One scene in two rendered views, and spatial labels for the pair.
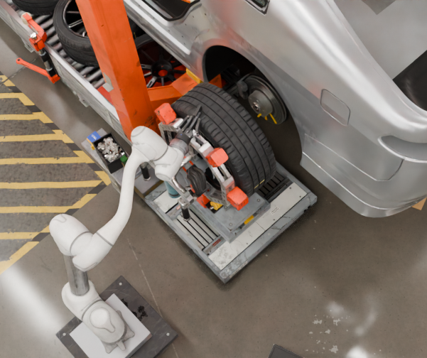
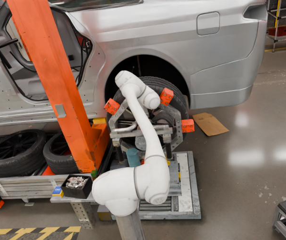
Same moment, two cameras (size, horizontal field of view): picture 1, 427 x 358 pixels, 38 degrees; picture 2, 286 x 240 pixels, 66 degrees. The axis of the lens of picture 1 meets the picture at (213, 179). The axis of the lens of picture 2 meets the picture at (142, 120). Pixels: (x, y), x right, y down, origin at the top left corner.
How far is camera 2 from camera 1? 2.37 m
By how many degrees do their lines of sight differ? 42
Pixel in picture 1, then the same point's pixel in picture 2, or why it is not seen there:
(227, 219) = (171, 180)
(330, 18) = not seen: outside the picture
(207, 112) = not seen: hidden behind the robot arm
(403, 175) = (259, 38)
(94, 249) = (160, 167)
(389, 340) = not seen: outside the picture
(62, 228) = (113, 176)
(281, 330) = (254, 214)
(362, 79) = not seen: outside the picture
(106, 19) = (50, 33)
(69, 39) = (4, 162)
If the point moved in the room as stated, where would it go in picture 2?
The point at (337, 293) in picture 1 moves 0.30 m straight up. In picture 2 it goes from (248, 176) to (251, 154)
